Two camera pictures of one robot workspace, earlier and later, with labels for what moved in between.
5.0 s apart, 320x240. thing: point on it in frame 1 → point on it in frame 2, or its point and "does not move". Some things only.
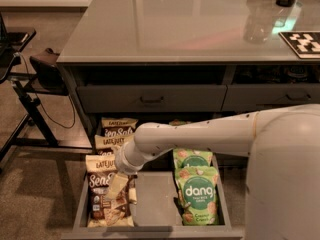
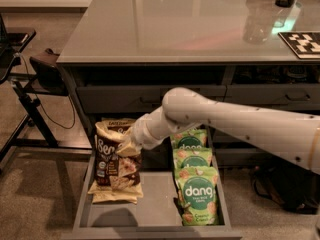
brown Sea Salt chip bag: (100, 169) → (117, 177)
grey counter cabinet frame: (134, 89) does not move
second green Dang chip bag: (191, 157) does not move
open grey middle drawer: (157, 212) does not move
